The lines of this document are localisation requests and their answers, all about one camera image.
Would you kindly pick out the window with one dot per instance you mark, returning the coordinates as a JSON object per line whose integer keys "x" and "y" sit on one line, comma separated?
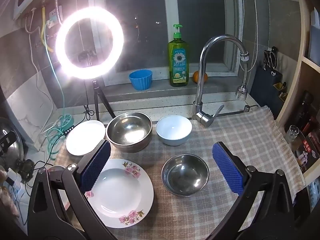
{"x": 195, "y": 17}

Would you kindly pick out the small black device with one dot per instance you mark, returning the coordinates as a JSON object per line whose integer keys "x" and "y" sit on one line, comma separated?
{"x": 25, "y": 168}

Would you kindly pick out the dark glass bottle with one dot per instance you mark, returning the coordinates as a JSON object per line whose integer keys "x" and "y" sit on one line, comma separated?
{"x": 306, "y": 110}

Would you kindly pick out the green dish soap bottle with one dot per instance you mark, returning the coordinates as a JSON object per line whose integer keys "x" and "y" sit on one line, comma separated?
{"x": 178, "y": 62}

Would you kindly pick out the plain white plate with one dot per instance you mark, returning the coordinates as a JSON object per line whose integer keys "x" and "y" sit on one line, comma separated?
{"x": 85, "y": 137}

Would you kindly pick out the pink floral white plate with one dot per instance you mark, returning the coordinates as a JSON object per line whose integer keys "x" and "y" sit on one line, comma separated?
{"x": 117, "y": 195}

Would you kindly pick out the black tripod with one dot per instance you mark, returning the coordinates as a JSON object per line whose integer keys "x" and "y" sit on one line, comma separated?
{"x": 96, "y": 100}

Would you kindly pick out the wooden shelf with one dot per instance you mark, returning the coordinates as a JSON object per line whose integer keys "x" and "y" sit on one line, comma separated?
{"x": 298, "y": 80}

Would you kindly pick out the black power strip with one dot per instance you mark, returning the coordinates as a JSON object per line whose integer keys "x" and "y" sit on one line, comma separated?
{"x": 67, "y": 131}

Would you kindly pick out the chrome faucet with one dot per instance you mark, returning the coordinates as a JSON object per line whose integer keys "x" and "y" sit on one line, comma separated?
{"x": 202, "y": 85}

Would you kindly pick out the black scissors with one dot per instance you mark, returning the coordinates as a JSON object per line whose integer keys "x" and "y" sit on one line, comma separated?
{"x": 270, "y": 57}

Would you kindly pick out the steel pot lid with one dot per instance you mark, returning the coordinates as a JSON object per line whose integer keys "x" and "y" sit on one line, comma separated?
{"x": 11, "y": 140}

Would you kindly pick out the small red steel bowl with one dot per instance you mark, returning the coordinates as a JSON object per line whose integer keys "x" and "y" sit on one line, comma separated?
{"x": 185, "y": 176}

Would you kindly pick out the red printed box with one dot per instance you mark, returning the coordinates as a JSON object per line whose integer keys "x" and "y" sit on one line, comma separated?
{"x": 310, "y": 150}

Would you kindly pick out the metal flexible pipe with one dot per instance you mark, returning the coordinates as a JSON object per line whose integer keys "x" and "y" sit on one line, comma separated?
{"x": 58, "y": 5}

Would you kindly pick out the clear glass cup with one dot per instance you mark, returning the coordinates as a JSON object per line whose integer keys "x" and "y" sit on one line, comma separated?
{"x": 292, "y": 133}

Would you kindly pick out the light blue ceramic bowl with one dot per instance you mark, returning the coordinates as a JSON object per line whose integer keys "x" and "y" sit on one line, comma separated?
{"x": 173, "y": 130}

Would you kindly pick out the dark knife block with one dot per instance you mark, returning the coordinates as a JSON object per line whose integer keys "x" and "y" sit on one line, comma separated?
{"x": 265, "y": 92}

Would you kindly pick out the orange fruit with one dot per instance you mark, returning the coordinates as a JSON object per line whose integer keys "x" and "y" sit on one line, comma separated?
{"x": 195, "y": 77}

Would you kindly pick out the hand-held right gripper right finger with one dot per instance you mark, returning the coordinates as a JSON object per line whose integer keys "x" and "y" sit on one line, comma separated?
{"x": 228, "y": 167}

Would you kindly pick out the large steel bowl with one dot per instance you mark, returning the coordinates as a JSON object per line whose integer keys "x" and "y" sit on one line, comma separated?
{"x": 128, "y": 130}

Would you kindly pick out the plaid cloth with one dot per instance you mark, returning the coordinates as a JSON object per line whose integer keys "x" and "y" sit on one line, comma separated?
{"x": 250, "y": 142}

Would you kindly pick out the blue plastic bowl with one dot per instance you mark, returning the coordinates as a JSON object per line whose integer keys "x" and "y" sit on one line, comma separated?
{"x": 140, "y": 80}

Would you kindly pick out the white wall socket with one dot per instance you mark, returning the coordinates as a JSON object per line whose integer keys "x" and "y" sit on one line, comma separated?
{"x": 53, "y": 14}

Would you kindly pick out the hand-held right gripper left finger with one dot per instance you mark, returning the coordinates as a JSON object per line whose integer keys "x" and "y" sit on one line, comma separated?
{"x": 96, "y": 165}

